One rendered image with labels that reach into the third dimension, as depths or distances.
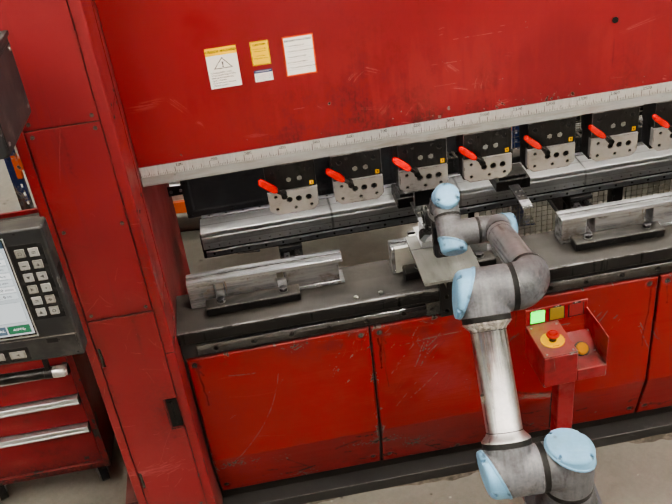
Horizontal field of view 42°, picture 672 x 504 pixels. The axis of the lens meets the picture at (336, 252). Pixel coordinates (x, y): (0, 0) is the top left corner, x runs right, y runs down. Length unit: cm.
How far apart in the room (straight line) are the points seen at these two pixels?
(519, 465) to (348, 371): 98
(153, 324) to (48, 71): 79
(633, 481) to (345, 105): 175
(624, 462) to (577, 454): 138
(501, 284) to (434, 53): 77
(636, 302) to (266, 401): 127
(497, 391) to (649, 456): 151
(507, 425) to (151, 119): 125
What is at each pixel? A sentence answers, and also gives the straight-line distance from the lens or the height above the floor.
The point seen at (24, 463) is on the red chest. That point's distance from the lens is 351.
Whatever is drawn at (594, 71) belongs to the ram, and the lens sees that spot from 270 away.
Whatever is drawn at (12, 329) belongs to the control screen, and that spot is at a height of 134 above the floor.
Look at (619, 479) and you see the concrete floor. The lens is 340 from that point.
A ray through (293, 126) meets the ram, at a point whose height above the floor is 145.
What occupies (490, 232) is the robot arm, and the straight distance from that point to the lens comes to 239.
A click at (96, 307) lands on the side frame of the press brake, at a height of 110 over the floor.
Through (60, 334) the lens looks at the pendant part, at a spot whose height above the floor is 131.
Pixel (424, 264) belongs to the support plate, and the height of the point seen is 100.
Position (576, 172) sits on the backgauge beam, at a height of 98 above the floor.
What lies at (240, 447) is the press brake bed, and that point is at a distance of 307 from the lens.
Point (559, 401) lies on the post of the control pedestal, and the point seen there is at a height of 54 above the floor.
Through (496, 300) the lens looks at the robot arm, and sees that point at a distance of 204.
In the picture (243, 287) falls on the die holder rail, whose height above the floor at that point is 92.
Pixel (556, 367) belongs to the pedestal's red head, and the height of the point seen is 73.
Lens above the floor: 252
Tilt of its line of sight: 34 degrees down
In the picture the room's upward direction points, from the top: 7 degrees counter-clockwise
